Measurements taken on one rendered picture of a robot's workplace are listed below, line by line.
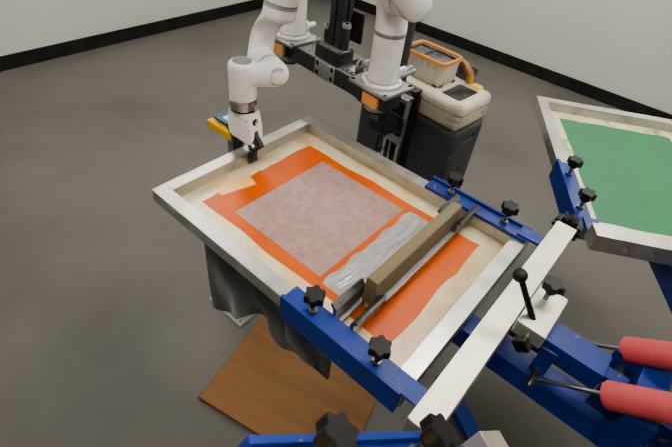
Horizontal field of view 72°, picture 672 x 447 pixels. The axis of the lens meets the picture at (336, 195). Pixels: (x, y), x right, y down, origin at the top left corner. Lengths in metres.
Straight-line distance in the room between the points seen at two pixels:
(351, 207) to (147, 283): 1.34
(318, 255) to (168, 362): 1.13
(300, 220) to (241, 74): 0.40
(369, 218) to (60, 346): 1.48
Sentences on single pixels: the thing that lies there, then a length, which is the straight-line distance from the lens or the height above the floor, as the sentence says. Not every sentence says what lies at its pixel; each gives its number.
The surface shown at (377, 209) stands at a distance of 1.27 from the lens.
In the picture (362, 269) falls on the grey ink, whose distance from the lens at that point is 1.10.
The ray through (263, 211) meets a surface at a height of 0.95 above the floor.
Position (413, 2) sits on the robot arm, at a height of 1.42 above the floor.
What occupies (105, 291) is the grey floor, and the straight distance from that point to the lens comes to 2.39.
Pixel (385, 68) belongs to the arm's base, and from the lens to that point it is 1.44.
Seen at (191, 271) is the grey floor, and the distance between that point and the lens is 2.38.
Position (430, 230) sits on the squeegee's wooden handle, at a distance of 1.09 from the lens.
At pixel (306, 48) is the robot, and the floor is 1.12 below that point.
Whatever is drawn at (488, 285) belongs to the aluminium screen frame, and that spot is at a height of 0.99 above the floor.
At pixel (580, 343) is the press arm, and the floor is 1.04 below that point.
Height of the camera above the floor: 1.78
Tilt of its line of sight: 40 degrees down
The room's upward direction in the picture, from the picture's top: 7 degrees clockwise
